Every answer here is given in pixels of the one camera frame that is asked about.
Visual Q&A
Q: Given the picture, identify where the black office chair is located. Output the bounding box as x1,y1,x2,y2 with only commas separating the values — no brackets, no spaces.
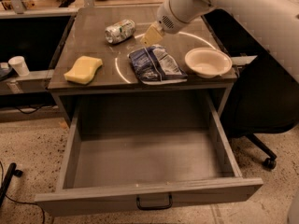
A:
204,9,299,169

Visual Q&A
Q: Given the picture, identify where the crushed green soda can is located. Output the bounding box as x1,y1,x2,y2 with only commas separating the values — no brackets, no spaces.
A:
105,20,135,44

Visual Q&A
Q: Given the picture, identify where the white paper cup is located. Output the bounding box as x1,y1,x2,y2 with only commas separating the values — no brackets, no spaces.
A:
8,56,29,77

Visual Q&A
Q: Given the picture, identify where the grey cabinet counter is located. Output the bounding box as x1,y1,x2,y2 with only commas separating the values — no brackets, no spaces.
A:
47,4,238,126

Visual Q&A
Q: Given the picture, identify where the black drawer handle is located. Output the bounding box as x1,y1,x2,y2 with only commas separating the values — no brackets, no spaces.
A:
135,194,173,211

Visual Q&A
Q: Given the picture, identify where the blue chip bag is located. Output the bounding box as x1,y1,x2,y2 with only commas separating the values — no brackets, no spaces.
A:
128,45,188,85

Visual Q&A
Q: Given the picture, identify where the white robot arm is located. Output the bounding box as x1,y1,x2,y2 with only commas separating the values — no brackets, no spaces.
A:
141,0,299,82

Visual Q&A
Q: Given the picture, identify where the white bowl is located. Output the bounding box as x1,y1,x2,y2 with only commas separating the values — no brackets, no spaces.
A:
185,48,233,78

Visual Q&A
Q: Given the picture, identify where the black stand foot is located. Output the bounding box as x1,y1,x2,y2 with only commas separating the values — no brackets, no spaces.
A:
0,162,23,207

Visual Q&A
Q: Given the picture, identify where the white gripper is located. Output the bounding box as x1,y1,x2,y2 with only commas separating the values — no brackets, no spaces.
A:
140,0,215,46

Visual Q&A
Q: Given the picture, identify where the grey open drawer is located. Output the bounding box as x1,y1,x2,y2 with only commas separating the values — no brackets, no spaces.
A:
36,90,263,217

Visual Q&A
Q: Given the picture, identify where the black floor cable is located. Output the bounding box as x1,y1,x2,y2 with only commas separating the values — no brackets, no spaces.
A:
0,161,47,224

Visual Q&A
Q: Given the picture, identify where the yellow sponge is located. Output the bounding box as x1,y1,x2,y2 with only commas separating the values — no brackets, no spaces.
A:
64,56,103,85

